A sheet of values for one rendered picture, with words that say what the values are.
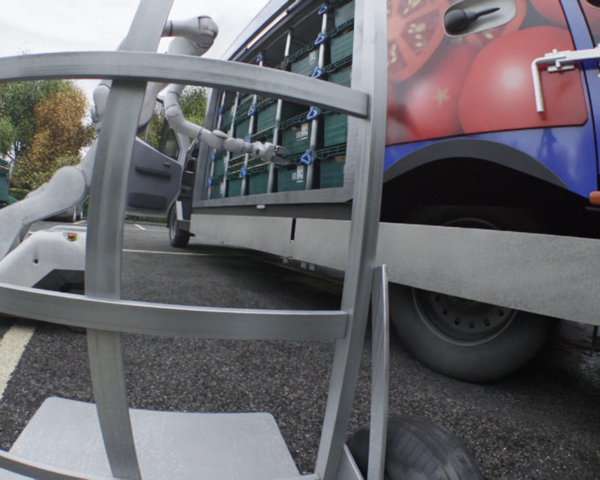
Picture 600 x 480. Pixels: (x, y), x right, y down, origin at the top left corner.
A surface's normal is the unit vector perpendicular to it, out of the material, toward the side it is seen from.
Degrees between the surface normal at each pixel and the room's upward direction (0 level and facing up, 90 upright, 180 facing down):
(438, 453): 13
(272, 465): 0
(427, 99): 90
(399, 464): 82
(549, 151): 90
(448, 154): 90
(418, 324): 67
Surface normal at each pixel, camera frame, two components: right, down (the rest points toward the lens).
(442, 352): -0.72, -0.43
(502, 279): -0.82, -0.07
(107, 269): 0.31, 0.06
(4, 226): 0.58, 0.09
